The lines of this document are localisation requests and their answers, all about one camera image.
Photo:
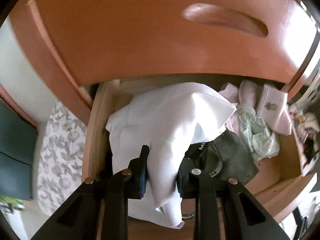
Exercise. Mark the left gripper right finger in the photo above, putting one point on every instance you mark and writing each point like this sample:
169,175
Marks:
224,209

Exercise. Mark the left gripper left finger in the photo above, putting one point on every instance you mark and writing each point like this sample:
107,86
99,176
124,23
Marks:
99,209

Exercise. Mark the wooden drawer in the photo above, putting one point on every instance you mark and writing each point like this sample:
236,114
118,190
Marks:
280,186
162,30

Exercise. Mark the white garment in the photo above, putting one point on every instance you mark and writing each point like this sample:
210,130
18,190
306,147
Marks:
167,120

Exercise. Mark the grey black underwear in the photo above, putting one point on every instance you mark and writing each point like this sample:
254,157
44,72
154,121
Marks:
224,157

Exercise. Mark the grey floral quilt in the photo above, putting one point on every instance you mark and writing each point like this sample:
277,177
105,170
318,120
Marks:
60,166

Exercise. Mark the mint green cloth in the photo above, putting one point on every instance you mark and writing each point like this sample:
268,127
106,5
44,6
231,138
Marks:
261,142

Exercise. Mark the dark teal cabinet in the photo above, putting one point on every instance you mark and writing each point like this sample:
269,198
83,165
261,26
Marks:
17,146

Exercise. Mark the pink pineapple sock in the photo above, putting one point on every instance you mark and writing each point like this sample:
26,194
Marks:
272,107

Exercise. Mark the colourful toy pile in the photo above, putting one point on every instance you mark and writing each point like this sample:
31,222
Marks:
305,129

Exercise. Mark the wooden nightstand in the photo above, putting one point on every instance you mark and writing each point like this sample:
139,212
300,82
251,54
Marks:
50,55

